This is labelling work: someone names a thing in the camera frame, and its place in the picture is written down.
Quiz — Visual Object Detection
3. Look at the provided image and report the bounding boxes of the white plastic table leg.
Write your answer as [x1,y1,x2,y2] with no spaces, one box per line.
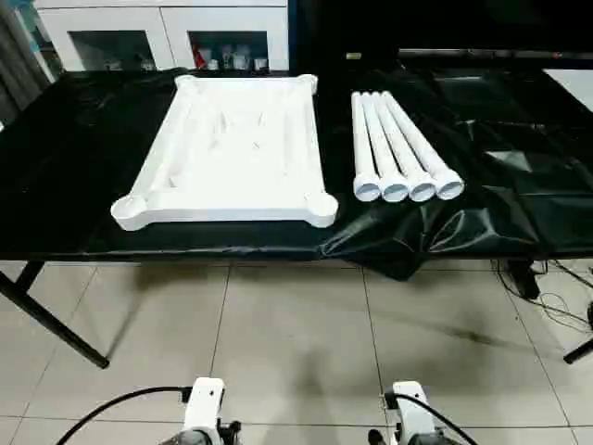
[350,91,383,204]
[380,90,466,202]
[360,91,410,205]
[371,90,438,204]

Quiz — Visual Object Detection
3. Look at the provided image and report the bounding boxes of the white plastic table top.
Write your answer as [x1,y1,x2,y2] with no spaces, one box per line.
[109,73,340,232]

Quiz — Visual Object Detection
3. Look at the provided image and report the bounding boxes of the black power adapter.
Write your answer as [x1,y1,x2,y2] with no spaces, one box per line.
[508,261,542,300]

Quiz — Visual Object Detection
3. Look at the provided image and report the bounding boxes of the black metal table leg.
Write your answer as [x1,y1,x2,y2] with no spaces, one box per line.
[563,332,593,365]

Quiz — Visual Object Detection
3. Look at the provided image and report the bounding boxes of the black plastic mat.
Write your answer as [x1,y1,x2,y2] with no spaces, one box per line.
[0,64,593,282]

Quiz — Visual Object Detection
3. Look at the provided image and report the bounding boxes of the white flat board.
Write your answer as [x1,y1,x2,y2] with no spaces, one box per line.
[541,68,593,113]

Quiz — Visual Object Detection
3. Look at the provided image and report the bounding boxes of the white cabinet with glass doors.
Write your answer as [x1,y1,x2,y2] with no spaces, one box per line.
[34,0,291,73]

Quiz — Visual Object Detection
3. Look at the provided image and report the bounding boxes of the grey curtain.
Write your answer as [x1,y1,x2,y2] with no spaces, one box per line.
[0,0,53,127]

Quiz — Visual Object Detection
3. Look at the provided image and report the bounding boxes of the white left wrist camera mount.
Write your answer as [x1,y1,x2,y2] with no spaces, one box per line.
[183,376,226,445]

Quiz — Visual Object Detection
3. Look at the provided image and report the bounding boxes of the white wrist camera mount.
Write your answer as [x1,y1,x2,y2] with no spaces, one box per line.
[183,376,226,445]
[384,380,435,445]

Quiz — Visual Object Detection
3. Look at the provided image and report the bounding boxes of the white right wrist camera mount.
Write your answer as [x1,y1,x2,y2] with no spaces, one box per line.
[384,380,435,445]

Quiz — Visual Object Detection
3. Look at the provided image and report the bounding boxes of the black folding table frame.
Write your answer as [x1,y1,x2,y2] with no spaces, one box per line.
[0,259,110,370]

